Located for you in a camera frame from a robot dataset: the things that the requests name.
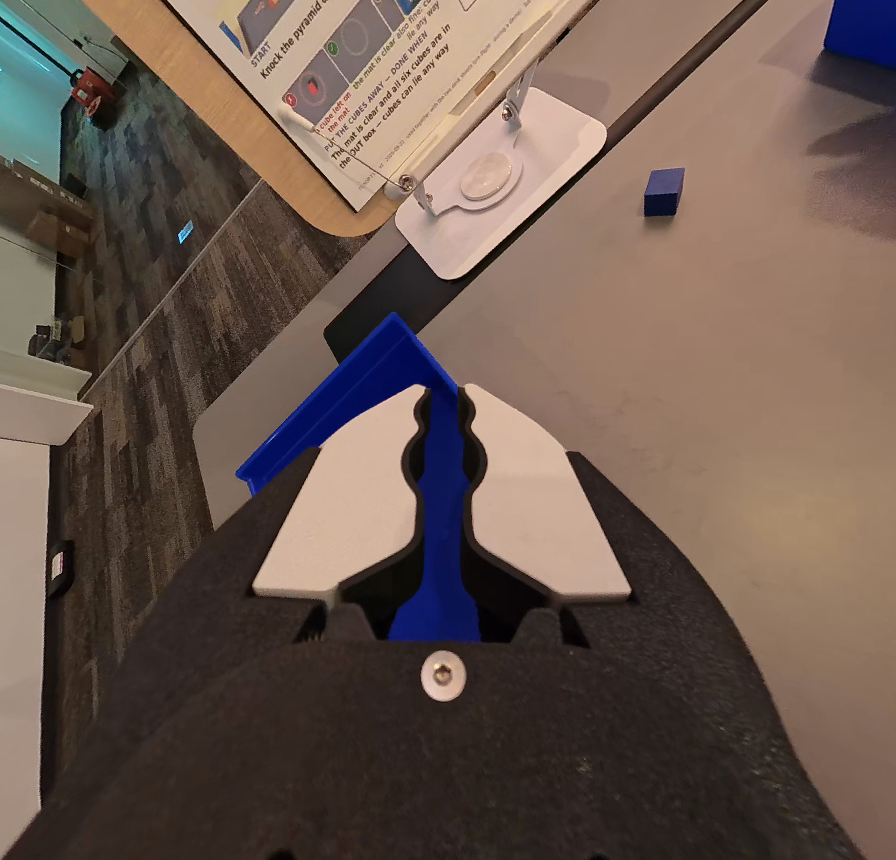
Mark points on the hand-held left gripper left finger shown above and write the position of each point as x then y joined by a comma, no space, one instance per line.
336,517

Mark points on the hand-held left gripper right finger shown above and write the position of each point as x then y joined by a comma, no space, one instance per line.
546,517

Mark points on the blue plastic bin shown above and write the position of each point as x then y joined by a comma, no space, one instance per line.
861,13
336,398

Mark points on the blue wooden cube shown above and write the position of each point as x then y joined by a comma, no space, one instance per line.
663,193

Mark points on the black power adapter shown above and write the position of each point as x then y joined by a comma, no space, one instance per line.
60,569

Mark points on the large cardboard box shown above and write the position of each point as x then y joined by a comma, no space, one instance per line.
59,231

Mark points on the red air mover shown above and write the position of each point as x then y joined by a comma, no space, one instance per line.
92,90

